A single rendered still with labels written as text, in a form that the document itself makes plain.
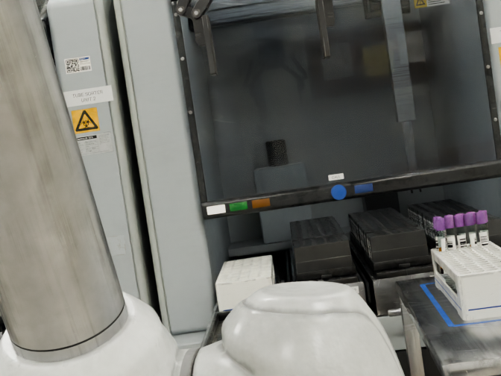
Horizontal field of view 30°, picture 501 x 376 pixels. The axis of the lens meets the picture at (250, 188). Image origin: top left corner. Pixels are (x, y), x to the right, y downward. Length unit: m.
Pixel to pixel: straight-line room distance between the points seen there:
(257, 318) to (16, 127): 0.26
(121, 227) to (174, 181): 0.14
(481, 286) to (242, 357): 0.60
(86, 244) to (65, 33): 1.22
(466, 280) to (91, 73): 0.93
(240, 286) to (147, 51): 0.53
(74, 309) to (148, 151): 1.16
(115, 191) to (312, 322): 1.17
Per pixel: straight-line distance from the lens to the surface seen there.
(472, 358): 1.13
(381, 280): 1.82
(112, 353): 0.77
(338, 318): 0.78
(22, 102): 0.69
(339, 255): 1.88
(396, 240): 1.89
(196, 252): 1.90
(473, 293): 1.32
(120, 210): 1.91
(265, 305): 0.79
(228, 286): 1.65
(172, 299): 1.92
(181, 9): 1.12
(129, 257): 1.91
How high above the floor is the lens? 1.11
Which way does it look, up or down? 3 degrees down
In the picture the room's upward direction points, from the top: 8 degrees counter-clockwise
